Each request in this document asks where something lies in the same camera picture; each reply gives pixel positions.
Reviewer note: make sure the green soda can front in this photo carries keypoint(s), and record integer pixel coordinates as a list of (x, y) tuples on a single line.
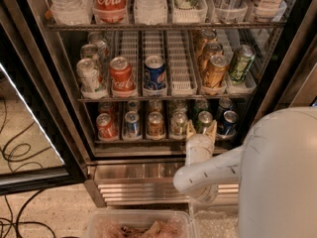
[(204, 120)]

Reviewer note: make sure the open glass fridge door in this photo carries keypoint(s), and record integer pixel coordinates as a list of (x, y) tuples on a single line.
[(41, 145)]

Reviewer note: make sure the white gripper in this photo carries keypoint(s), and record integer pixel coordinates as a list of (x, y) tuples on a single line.
[(199, 143)]

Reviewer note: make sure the blue pepsi can middle shelf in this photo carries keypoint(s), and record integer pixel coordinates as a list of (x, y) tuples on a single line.
[(154, 73)]

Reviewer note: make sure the clear bin with bubble wrap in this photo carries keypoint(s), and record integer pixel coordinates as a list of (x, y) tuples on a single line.
[(216, 220)]

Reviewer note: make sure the clear bin with brown items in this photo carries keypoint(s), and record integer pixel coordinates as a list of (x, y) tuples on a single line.
[(132, 223)]

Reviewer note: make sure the red coca cola can middle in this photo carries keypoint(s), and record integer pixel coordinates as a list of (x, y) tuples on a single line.
[(121, 75)]

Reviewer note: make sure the gold can shelf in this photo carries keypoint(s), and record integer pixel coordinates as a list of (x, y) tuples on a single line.
[(215, 71), (210, 49)]

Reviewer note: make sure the green soda can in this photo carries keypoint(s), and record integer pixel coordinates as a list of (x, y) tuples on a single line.
[(199, 106), (204, 120)]

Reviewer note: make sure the empty white shelf tray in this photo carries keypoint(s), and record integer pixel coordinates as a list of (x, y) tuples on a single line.
[(181, 70)]

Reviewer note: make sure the clear water bottle top left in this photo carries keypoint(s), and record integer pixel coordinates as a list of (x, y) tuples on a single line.
[(67, 0)]

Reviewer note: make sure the green soda can behind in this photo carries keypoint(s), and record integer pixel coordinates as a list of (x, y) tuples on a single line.
[(199, 106)]

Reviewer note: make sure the green can middle shelf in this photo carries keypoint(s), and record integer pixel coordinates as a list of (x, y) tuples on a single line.
[(241, 62)]

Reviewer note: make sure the blue pepsi can bottom left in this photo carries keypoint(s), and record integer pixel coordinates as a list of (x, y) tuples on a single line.
[(132, 120)]

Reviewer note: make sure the red cola can bottom shelf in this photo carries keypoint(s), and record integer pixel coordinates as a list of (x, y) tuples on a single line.
[(106, 126)]

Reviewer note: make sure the white can middle shelf front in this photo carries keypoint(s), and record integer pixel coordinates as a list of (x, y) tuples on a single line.
[(90, 76)]

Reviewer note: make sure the gold can middle shelf front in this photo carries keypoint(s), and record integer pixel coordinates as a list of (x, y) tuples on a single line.
[(215, 71)]

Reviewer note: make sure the blue pepsi can bottom right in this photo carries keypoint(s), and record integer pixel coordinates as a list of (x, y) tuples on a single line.
[(227, 123)]

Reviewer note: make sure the orange soda can bottom shelf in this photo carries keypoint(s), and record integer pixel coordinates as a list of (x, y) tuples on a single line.
[(155, 125)]

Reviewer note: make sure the white green can bottom shelf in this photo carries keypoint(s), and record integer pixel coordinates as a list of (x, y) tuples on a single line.
[(178, 124)]

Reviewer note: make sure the blue pepsi can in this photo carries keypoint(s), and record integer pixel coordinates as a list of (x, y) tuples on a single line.
[(132, 120), (227, 123)]

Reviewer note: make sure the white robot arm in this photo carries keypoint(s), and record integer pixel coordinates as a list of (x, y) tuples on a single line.
[(276, 168)]

